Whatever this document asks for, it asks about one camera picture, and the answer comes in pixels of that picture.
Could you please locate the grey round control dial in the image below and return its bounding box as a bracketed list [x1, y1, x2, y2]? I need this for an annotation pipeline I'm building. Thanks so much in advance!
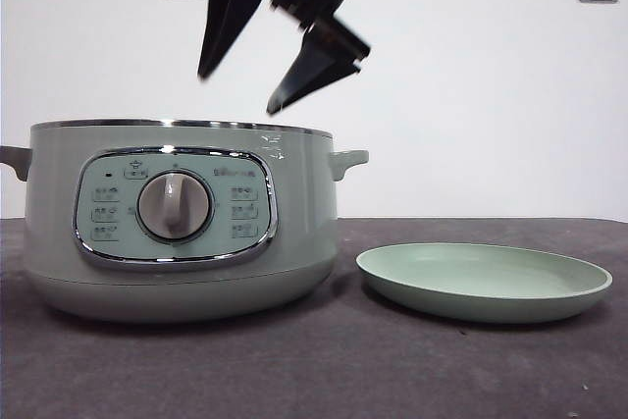
[136, 172, 213, 242]

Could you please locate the pale green round plate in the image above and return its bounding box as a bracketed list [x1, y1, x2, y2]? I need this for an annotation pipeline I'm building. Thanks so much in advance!
[355, 241, 613, 325]

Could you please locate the pale green electric steamer pot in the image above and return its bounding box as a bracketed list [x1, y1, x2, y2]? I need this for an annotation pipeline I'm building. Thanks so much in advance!
[0, 118, 370, 326]

